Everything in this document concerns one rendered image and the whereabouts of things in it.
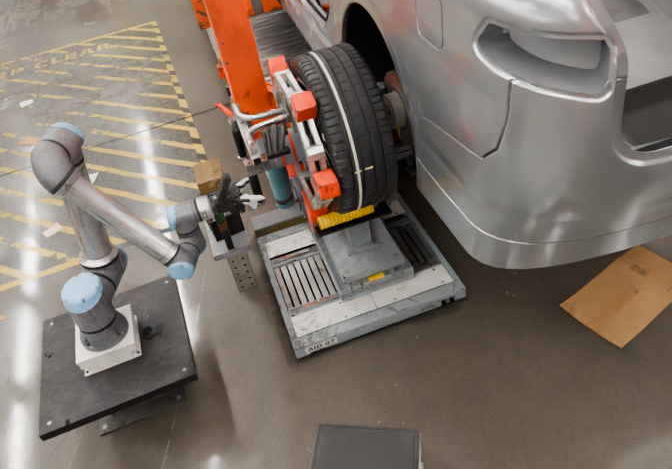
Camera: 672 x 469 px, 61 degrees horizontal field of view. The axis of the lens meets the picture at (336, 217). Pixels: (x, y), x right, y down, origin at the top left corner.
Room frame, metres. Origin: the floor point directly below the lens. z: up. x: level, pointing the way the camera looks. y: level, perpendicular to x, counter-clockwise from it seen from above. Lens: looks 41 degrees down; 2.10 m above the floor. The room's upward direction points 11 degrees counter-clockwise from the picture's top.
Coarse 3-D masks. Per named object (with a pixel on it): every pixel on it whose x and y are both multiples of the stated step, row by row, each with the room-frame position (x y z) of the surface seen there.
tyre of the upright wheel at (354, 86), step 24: (336, 48) 2.04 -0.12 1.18; (312, 72) 1.90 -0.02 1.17; (336, 72) 1.88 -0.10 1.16; (360, 72) 1.87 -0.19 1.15; (360, 96) 1.79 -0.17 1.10; (336, 120) 1.73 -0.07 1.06; (360, 120) 1.73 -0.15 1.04; (384, 120) 1.73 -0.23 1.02; (336, 144) 1.68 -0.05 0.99; (360, 144) 1.68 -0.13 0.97; (384, 144) 1.69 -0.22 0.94; (336, 168) 1.66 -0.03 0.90; (360, 168) 1.66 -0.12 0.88; (384, 168) 1.68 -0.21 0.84; (384, 192) 1.72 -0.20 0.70
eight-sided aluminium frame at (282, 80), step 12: (276, 72) 2.06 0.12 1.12; (288, 72) 2.04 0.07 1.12; (276, 84) 2.06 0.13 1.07; (288, 84) 2.08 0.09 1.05; (276, 96) 2.15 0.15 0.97; (288, 96) 1.85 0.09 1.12; (312, 120) 1.78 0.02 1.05; (300, 132) 1.75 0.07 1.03; (312, 132) 1.75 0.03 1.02; (312, 156) 1.69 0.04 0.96; (324, 156) 1.70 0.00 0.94; (312, 168) 1.69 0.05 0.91; (324, 168) 1.69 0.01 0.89; (300, 180) 2.02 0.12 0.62; (312, 180) 1.71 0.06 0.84; (312, 204) 1.83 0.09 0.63; (324, 204) 1.80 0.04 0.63
